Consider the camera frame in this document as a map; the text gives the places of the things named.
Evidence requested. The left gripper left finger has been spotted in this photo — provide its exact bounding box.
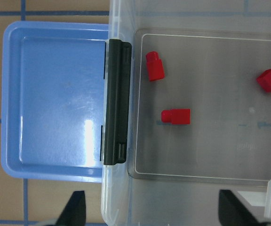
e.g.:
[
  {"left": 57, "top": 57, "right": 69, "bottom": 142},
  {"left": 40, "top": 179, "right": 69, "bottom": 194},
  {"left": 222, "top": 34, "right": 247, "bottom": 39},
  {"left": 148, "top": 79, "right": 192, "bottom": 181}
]
[{"left": 55, "top": 191, "right": 86, "bottom": 226}]

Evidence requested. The black box latch handle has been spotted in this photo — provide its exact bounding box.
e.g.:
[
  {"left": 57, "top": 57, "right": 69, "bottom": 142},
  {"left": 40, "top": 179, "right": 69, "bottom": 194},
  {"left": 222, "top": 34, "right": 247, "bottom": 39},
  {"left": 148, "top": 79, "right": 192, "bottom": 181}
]
[{"left": 103, "top": 39, "right": 132, "bottom": 166}]

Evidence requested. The clear plastic storage box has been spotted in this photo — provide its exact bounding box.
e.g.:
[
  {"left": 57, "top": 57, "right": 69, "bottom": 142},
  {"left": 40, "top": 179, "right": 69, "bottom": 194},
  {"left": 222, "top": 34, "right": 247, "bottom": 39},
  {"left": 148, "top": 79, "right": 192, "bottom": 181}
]
[{"left": 101, "top": 0, "right": 271, "bottom": 226}]

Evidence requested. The blue plastic tray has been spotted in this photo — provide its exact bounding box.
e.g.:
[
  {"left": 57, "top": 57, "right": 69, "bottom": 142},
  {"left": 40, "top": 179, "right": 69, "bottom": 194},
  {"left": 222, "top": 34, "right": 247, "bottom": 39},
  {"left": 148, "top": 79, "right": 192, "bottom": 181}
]
[{"left": 1, "top": 21, "right": 108, "bottom": 183}]

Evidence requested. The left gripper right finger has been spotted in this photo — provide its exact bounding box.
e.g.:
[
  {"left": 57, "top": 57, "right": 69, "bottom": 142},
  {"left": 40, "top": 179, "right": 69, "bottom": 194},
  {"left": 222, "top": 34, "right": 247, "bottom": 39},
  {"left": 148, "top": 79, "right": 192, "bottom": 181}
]
[{"left": 218, "top": 190, "right": 267, "bottom": 226}]

